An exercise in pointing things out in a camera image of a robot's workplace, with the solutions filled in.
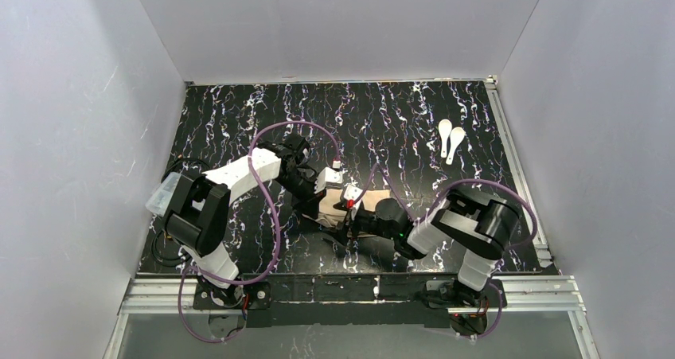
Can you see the white spoon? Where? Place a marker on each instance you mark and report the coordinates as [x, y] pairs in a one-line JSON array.
[[456, 137], [444, 128]]

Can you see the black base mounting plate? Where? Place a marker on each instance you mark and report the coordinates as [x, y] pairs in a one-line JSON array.
[[426, 299]]

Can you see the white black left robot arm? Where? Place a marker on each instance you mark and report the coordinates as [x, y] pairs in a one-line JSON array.
[[197, 213]]

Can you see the aluminium front frame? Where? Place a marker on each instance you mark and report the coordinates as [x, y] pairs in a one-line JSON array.
[[545, 318]]

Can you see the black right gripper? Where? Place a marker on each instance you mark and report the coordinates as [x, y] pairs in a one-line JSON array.
[[357, 225]]

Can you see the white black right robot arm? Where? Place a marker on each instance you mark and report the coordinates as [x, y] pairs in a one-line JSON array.
[[483, 224]]

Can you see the clear plastic box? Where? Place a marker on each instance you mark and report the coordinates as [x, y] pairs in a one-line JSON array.
[[160, 199]]

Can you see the white spoon right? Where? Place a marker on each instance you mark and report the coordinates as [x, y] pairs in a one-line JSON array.
[[456, 137]]

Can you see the white spoon left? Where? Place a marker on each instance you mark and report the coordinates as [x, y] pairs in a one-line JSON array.
[[444, 128]]

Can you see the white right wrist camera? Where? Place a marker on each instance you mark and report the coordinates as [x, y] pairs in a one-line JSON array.
[[351, 196]]

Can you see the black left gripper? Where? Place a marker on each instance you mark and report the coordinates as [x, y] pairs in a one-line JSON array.
[[308, 194]]

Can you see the beige cloth napkin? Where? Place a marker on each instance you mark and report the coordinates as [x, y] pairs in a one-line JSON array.
[[331, 212]]

